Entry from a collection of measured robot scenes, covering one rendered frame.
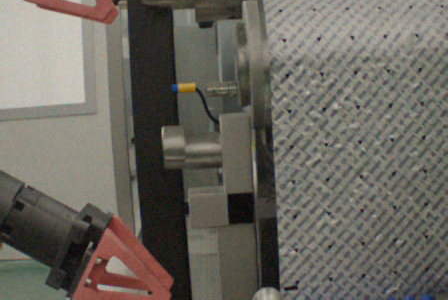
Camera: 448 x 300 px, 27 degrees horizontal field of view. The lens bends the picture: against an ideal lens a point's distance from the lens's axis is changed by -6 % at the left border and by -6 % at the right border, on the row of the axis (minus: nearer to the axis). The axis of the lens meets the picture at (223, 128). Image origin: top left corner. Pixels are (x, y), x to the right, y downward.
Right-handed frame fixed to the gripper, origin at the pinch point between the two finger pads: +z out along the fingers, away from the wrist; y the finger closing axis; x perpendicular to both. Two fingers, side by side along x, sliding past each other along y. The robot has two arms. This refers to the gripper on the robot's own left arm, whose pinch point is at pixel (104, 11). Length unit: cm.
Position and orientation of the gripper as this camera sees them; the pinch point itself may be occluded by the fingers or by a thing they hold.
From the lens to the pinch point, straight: 88.2
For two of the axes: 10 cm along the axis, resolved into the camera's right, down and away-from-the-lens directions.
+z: 8.1, 5.9, 0.4
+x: 5.9, -8.0, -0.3
